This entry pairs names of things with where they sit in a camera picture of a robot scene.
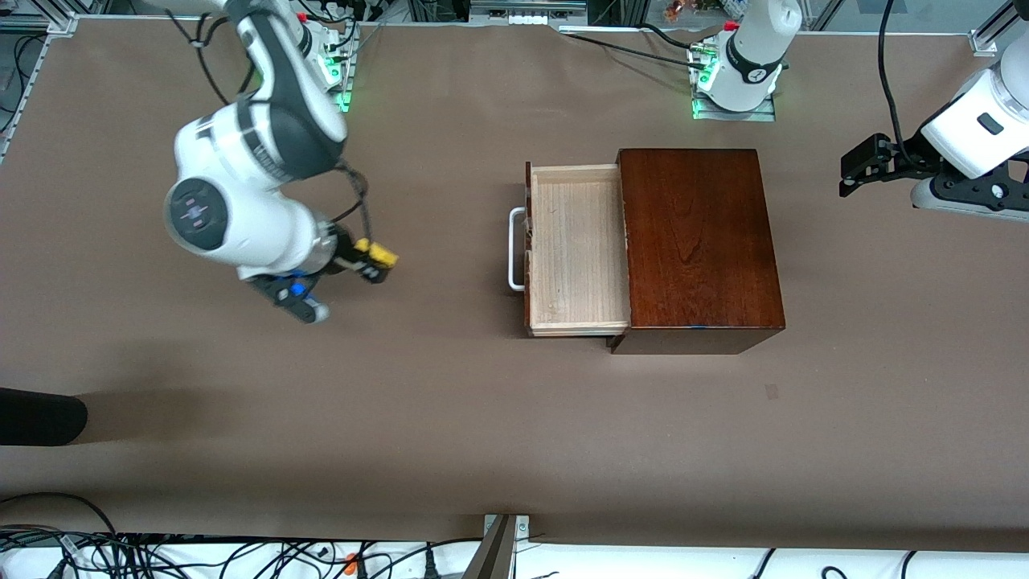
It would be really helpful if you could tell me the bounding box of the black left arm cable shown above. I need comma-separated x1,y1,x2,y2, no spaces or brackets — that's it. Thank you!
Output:
878,0,927,166

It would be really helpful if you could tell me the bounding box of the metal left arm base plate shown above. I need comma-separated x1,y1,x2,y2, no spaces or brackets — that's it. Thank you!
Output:
690,42,778,123

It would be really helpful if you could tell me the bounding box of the dark brown wooden cabinet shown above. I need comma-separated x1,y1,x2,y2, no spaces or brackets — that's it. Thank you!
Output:
613,148,787,355

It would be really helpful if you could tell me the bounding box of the long black table cable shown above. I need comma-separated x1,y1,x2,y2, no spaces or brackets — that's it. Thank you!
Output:
557,29,702,68

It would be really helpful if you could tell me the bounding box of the short black table cable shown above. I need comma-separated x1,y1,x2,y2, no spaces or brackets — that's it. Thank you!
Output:
639,23,700,51

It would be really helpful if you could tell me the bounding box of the wooden drawer with white handle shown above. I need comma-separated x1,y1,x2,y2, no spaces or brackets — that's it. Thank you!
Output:
507,161,633,338

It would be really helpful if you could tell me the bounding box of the black cable tangle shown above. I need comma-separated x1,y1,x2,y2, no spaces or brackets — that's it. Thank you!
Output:
0,492,483,579

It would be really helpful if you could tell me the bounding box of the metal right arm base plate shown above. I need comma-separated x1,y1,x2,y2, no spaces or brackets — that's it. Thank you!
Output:
310,23,355,114

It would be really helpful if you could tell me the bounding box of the aluminium frame profile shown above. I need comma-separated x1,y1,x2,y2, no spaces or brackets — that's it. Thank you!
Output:
969,0,1029,57
0,12,81,166

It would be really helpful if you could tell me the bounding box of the yellow wooden block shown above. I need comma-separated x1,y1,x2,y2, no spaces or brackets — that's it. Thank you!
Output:
355,238,400,269

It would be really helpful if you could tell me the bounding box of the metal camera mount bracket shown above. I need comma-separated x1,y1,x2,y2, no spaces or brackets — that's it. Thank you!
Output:
464,514,531,579

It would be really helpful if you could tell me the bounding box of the black cylinder object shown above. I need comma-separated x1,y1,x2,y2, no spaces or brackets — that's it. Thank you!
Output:
0,388,88,447

